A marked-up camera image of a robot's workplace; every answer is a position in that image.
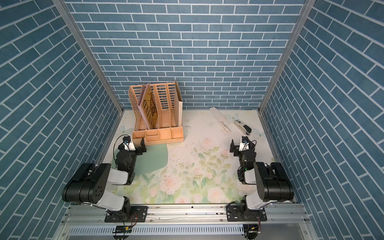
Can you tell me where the white vented cable tray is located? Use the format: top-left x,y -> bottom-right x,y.
69,224 -> 244,237

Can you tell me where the floral table mat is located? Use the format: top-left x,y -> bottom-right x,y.
108,110 -> 275,205

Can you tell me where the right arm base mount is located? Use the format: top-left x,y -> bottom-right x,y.
226,204 -> 267,222

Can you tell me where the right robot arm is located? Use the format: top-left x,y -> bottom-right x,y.
227,136 -> 294,222

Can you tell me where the right circuit board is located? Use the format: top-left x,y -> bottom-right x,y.
243,224 -> 261,240

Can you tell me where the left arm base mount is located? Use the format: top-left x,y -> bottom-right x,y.
105,206 -> 148,224

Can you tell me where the green cutting board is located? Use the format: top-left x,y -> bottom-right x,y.
110,145 -> 168,182

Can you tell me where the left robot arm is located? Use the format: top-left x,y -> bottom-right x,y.
62,135 -> 148,225

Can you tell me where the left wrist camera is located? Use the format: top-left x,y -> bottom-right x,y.
123,135 -> 136,151

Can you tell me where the left circuit board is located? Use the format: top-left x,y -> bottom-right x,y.
113,226 -> 132,240

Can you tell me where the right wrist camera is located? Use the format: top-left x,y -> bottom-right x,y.
239,136 -> 251,152

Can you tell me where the brown book in organizer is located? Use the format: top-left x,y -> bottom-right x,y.
138,84 -> 158,130

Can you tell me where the white black stapler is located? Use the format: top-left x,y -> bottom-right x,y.
234,120 -> 252,136

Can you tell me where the circuit board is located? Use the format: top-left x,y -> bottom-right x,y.
243,224 -> 261,240
113,226 -> 132,240

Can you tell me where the peach desk file organizer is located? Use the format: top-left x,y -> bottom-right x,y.
129,81 -> 184,146

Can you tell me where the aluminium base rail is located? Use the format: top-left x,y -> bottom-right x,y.
54,203 -> 317,240

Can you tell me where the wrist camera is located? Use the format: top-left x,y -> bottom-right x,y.
239,136 -> 251,152
123,135 -> 136,151

